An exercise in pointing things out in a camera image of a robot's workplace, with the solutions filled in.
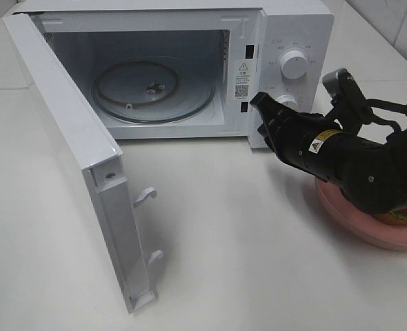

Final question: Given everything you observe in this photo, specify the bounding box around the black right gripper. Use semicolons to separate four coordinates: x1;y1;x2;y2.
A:
250;92;331;172

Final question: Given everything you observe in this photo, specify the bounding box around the toy hamburger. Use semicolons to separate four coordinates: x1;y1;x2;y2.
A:
373;208;407;225

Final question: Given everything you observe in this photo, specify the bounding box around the white microwave door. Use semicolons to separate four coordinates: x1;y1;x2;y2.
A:
3;14;163;312

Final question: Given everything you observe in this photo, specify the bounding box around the pink round plate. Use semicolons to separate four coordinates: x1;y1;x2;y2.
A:
315;179;407;252

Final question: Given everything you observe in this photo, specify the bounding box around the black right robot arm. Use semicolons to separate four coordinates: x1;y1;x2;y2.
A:
259;108;407;214

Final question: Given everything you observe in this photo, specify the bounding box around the lower white timer knob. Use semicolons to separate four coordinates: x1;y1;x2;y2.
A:
277;94;297;108

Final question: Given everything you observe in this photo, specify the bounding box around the upper white power knob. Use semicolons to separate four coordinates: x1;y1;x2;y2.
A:
280;50;308;79

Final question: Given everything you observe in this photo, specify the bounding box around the white microwave oven body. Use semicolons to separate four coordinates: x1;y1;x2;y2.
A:
11;1;334;148

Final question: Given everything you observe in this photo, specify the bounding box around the glass microwave turntable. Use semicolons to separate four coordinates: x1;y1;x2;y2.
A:
91;57;216;124

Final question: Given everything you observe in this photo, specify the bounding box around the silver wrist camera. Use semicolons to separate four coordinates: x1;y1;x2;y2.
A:
321;68;348;103

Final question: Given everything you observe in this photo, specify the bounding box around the black camera cable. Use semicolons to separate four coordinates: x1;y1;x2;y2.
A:
361;92;407;132

